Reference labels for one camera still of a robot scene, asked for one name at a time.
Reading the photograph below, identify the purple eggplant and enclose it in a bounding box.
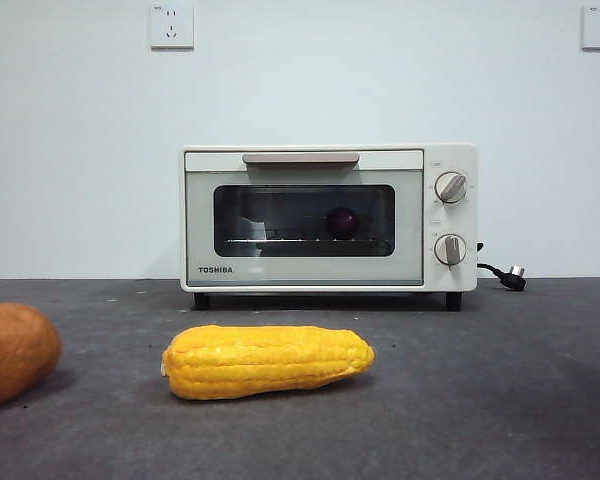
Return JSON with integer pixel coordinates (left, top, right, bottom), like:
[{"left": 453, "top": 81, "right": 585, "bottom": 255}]
[{"left": 325, "top": 206, "right": 361, "bottom": 242}]

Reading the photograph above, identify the oven door with beige handle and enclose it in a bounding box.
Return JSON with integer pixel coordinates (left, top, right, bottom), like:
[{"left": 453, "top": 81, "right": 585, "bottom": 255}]
[{"left": 183, "top": 148, "right": 425, "bottom": 288}]

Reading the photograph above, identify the white toaster oven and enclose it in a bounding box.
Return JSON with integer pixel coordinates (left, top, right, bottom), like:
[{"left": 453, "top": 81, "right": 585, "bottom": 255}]
[{"left": 179, "top": 143, "right": 480, "bottom": 311}]

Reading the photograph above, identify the yellow corn cob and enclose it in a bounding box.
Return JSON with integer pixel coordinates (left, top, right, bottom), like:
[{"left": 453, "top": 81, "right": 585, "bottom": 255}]
[{"left": 159, "top": 323, "right": 376, "bottom": 401}]

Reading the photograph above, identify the beige timer knob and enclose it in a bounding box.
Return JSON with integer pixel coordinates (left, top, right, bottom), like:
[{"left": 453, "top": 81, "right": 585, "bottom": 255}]
[{"left": 433, "top": 232, "right": 468, "bottom": 267}]

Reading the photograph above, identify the beige temperature knob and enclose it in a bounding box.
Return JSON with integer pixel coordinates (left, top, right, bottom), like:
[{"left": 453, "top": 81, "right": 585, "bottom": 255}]
[{"left": 433, "top": 171, "right": 469, "bottom": 205}]

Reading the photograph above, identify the brown potato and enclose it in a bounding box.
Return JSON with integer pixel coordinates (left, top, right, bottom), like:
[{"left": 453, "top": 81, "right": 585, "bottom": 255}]
[{"left": 0, "top": 302, "right": 63, "bottom": 411}]

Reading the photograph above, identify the metal wire oven rack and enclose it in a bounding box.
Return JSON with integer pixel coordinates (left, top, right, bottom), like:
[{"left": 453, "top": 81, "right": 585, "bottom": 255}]
[{"left": 225, "top": 235, "right": 390, "bottom": 247}]

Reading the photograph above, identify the black oven power cord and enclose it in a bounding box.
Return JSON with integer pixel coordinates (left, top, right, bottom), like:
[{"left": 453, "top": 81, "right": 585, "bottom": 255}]
[{"left": 475, "top": 241, "right": 528, "bottom": 291}]

